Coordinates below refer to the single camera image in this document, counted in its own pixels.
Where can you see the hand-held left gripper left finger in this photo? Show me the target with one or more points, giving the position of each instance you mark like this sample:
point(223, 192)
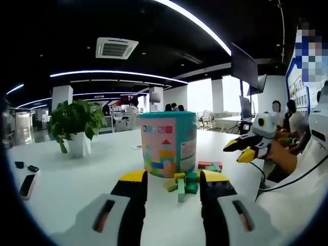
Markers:
point(115, 217)

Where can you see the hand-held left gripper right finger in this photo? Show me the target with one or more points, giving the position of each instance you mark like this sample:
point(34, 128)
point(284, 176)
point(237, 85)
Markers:
point(228, 223)

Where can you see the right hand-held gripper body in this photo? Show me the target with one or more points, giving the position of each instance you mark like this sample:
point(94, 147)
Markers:
point(267, 125)

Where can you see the pile of coloured toy blocks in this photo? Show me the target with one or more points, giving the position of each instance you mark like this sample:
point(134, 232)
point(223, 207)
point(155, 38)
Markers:
point(191, 187)

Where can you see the teal toy storage bucket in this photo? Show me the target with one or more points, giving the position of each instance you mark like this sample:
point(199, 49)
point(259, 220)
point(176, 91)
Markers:
point(166, 143)

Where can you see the group of white office chairs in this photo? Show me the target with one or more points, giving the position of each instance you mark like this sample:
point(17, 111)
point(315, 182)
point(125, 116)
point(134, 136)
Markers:
point(207, 118)

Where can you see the white conference desk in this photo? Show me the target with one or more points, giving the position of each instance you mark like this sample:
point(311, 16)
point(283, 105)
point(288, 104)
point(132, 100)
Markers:
point(228, 121)

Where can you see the monitor on floor stand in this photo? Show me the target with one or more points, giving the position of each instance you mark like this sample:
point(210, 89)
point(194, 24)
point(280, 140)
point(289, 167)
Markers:
point(245, 107)

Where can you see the smaller black display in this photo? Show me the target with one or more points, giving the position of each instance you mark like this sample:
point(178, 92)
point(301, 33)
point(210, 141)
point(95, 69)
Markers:
point(260, 84)

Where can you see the white chest device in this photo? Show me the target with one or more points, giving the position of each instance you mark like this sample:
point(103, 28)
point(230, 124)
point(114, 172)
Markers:
point(320, 120)

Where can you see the white table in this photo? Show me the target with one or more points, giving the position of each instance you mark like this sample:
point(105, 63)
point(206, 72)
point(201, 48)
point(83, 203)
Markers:
point(77, 179)

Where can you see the large black display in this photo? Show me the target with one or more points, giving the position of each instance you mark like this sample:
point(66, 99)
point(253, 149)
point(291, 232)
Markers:
point(244, 65)

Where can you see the black phone on table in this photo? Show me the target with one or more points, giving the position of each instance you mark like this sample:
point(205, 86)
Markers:
point(27, 187)

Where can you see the black car key fob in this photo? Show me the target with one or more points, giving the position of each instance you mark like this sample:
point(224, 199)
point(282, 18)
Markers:
point(19, 164)
point(33, 168)

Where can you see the grey pillar monitor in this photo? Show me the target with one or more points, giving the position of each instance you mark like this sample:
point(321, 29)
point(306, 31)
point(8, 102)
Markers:
point(155, 97)

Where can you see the green potted plant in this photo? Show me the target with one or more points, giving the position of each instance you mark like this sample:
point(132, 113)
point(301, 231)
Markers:
point(77, 120)

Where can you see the long curved ceiling light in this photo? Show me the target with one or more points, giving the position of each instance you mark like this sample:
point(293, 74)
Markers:
point(205, 25)

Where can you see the dark red hanging screen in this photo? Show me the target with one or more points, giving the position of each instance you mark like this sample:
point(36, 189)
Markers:
point(129, 99)

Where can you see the thin curved ceiling light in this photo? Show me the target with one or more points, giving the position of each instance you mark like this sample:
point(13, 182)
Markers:
point(77, 73)

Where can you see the ceiling air conditioner vent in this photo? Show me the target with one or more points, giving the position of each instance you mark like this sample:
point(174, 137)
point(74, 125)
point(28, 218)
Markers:
point(117, 48)

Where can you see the blue framed wall poster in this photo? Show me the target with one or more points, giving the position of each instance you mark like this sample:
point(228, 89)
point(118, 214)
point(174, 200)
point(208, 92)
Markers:
point(294, 84)

